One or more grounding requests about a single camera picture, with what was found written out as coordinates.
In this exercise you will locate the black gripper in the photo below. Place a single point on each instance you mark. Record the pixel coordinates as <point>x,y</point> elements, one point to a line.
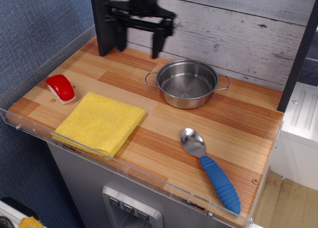
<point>145,15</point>

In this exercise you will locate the spoon with blue handle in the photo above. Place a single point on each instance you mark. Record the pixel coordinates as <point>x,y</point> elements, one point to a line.
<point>193,143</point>

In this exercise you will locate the grey cabinet with dispenser panel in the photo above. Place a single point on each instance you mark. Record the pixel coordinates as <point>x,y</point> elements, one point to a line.
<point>107,197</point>

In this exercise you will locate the small steel pot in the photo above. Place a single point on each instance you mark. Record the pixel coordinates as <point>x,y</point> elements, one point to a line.
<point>186,84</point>

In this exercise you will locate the dark left upright post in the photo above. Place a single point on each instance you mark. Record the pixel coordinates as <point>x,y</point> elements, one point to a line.
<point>104,30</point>

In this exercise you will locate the yellow and black corner object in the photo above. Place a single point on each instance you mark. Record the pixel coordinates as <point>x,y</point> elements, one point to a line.
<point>14,214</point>

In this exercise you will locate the dark upright post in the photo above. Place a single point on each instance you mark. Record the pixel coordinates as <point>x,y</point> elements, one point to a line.
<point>104,30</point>
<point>299,59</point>

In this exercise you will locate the clear acrylic table guard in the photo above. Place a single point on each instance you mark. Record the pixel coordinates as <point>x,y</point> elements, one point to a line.
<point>239,125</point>

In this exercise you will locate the white side unit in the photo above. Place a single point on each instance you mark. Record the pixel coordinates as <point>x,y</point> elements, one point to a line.
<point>295,153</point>

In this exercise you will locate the dark right upright post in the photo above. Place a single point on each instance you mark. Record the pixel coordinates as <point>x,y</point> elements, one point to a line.
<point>299,59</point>

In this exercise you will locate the red and white toy sushi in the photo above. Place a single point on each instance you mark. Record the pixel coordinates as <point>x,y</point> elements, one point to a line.
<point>61,87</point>

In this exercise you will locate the yellow folded cloth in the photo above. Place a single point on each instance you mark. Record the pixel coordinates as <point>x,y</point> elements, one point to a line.
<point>99,125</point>

